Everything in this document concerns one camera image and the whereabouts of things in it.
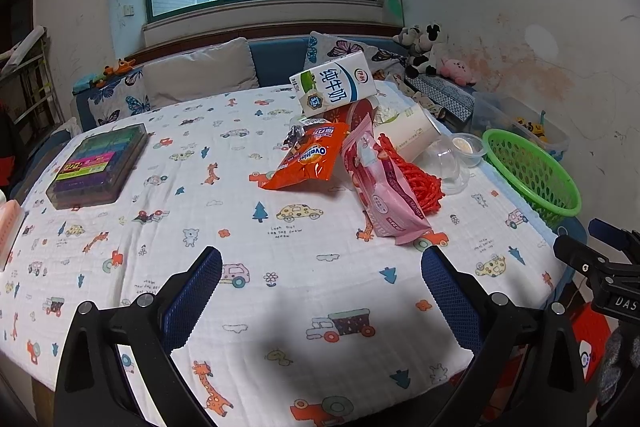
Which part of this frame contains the clear plastic dome lid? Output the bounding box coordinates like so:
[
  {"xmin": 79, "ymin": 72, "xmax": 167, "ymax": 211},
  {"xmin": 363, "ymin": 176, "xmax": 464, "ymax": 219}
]
[{"xmin": 416, "ymin": 135, "xmax": 470, "ymax": 195}]

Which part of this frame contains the pink snack wrapper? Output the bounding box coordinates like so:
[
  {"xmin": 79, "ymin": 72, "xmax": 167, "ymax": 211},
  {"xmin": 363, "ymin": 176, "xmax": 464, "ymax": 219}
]
[{"xmin": 341, "ymin": 115, "xmax": 431, "ymax": 245}]

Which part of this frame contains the large paper cup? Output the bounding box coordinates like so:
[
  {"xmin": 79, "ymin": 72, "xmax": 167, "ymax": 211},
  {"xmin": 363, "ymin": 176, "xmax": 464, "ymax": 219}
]
[{"xmin": 373, "ymin": 103, "xmax": 440, "ymax": 161}]

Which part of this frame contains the orange snack bag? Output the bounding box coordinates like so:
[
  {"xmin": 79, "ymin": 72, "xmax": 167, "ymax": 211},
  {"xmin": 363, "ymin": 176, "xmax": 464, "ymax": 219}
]
[{"xmin": 248, "ymin": 117, "xmax": 349, "ymax": 191}]

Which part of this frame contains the white blue milk carton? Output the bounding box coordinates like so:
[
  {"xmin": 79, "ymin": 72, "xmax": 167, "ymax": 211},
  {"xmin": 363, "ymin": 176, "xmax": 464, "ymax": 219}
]
[{"xmin": 290, "ymin": 51, "xmax": 376, "ymax": 117}]

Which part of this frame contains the small pudding cup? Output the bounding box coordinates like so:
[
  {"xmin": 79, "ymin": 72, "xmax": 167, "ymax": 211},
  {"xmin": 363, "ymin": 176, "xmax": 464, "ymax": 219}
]
[{"xmin": 451, "ymin": 132, "xmax": 486, "ymax": 168}]

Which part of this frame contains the right gloved hand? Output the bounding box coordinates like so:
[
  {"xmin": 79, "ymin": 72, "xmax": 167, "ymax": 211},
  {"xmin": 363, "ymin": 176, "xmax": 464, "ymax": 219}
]
[{"xmin": 598, "ymin": 323, "xmax": 639, "ymax": 405}]

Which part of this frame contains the green plastic basket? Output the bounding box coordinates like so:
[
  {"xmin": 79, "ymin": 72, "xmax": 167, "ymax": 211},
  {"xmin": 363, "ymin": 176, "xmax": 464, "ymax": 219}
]
[{"xmin": 482, "ymin": 129, "xmax": 582, "ymax": 229}]

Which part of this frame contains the red mesh net bag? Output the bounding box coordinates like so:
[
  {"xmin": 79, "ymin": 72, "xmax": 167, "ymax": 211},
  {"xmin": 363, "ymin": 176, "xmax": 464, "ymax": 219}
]
[{"xmin": 378, "ymin": 133, "xmax": 444, "ymax": 216}]

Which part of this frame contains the clear toy storage box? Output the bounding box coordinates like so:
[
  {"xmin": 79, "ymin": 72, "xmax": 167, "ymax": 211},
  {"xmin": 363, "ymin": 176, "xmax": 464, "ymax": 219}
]
[{"xmin": 470, "ymin": 92, "xmax": 570, "ymax": 161}]

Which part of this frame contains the pink object at edge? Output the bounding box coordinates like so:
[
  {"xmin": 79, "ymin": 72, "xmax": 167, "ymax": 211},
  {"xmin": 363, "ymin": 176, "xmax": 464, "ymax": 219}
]
[{"xmin": 0, "ymin": 199, "xmax": 25, "ymax": 271}]

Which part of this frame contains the colourful marker case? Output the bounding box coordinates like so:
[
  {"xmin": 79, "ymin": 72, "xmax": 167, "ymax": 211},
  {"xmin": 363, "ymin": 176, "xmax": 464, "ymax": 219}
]
[{"xmin": 46, "ymin": 124, "xmax": 149, "ymax": 210}]

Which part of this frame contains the cartoon print table cloth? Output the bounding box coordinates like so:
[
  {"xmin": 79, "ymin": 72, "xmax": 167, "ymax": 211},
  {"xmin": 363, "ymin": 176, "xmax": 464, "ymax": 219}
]
[{"xmin": 1, "ymin": 87, "xmax": 566, "ymax": 426}]

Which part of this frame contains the pink plush toy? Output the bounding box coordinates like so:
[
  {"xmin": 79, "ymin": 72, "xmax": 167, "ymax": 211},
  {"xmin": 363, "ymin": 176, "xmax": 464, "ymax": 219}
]
[{"xmin": 439, "ymin": 58, "xmax": 477, "ymax": 87}]

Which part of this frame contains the black white cow plush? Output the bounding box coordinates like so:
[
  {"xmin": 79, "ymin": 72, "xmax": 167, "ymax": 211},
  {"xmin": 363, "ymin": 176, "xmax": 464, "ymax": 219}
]
[{"xmin": 393, "ymin": 23, "xmax": 444, "ymax": 79}]

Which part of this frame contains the butterfly pillow left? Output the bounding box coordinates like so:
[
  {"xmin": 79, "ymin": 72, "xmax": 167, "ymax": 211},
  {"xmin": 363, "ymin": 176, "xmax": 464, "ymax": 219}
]
[{"xmin": 88, "ymin": 67, "xmax": 151, "ymax": 126}]

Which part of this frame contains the wooden shelf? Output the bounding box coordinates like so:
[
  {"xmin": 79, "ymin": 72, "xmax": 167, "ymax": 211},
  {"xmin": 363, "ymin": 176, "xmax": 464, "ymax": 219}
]
[{"xmin": 1, "ymin": 25, "xmax": 64, "ymax": 150}]

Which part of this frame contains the orange toy on sofa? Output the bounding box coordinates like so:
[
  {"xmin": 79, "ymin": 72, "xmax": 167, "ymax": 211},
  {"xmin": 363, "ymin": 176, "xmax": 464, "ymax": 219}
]
[{"xmin": 103, "ymin": 58, "xmax": 136, "ymax": 79}]

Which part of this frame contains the beige cushion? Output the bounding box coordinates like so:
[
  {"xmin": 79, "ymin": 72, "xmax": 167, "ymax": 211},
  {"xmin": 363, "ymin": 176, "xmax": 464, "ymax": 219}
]
[{"xmin": 142, "ymin": 38, "xmax": 259, "ymax": 108}]

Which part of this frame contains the butterfly print pillow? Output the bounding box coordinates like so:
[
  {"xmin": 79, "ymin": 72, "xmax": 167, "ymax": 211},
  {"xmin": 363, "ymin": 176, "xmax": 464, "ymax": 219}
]
[{"xmin": 303, "ymin": 31, "xmax": 406, "ymax": 80}]

